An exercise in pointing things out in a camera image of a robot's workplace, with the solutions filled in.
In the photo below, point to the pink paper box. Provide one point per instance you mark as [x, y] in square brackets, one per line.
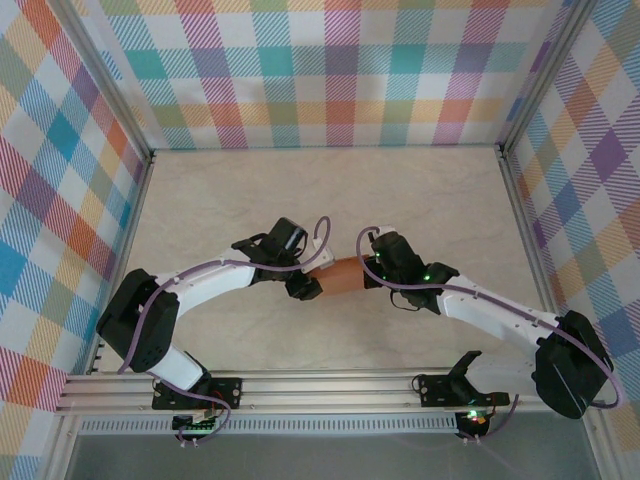
[342, 275]

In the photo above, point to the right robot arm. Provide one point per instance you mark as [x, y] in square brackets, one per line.
[565, 365]

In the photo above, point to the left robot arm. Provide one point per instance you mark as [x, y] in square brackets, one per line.
[145, 320]

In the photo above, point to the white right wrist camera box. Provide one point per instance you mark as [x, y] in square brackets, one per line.
[386, 230]

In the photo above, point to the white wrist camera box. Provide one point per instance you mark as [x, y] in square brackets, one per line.
[386, 230]
[320, 257]

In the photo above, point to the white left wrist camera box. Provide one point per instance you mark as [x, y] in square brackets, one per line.
[320, 257]

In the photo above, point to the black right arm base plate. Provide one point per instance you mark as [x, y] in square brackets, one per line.
[435, 390]

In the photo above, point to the aluminium table side rail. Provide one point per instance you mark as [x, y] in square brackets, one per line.
[535, 250]
[122, 240]

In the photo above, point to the long aluminium base rail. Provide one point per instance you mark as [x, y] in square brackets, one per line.
[325, 395]

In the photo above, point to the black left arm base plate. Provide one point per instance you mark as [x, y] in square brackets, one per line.
[225, 392]

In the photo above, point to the aluminium frame corner post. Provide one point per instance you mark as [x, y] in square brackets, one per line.
[100, 80]
[545, 80]

